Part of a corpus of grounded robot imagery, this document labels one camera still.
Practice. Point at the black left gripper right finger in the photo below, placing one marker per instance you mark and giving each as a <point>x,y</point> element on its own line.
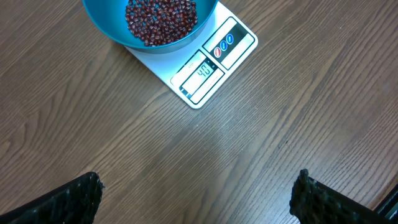
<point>313,202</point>

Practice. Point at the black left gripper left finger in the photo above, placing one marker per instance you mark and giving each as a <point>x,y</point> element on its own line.
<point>74,202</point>

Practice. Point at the white kitchen scale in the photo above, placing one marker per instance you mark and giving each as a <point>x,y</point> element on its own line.
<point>197,70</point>

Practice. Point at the blue bowl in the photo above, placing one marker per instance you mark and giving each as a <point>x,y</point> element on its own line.
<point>109,18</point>

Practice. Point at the red beans in bowl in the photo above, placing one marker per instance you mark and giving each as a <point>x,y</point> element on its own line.
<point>160,22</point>

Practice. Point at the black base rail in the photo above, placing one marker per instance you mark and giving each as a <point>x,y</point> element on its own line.
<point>388,207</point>

